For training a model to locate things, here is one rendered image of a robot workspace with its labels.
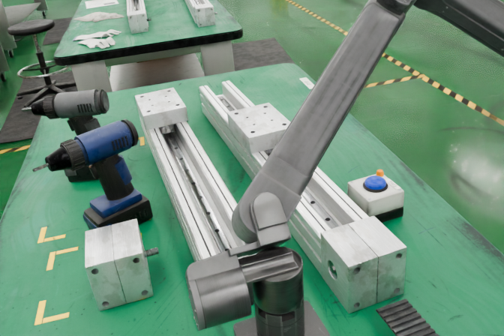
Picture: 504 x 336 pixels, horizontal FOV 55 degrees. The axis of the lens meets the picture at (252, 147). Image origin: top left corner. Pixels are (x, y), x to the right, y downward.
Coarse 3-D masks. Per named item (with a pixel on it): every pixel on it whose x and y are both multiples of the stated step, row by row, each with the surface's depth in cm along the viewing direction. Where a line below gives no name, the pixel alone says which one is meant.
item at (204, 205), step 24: (168, 144) 122; (192, 144) 112; (168, 168) 103; (192, 168) 110; (168, 192) 108; (192, 192) 99; (216, 192) 93; (192, 216) 86; (216, 216) 93; (192, 240) 83; (216, 240) 84; (240, 240) 80
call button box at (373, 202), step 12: (360, 180) 96; (348, 192) 97; (360, 192) 93; (372, 192) 92; (384, 192) 92; (396, 192) 91; (360, 204) 93; (372, 204) 90; (384, 204) 91; (396, 204) 92; (384, 216) 93; (396, 216) 94
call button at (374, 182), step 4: (372, 176) 95; (376, 176) 94; (368, 180) 94; (372, 180) 93; (376, 180) 93; (380, 180) 93; (384, 180) 93; (368, 184) 93; (372, 184) 92; (376, 184) 92; (380, 184) 92; (384, 184) 92; (372, 188) 92; (376, 188) 92; (380, 188) 92
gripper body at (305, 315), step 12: (264, 312) 54; (300, 312) 54; (312, 312) 60; (240, 324) 59; (252, 324) 59; (264, 324) 54; (276, 324) 53; (288, 324) 53; (300, 324) 55; (312, 324) 58
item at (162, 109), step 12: (144, 96) 131; (156, 96) 131; (168, 96) 130; (144, 108) 124; (156, 108) 123; (168, 108) 122; (180, 108) 122; (144, 120) 120; (156, 120) 121; (168, 120) 122; (180, 120) 123; (168, 132) 125
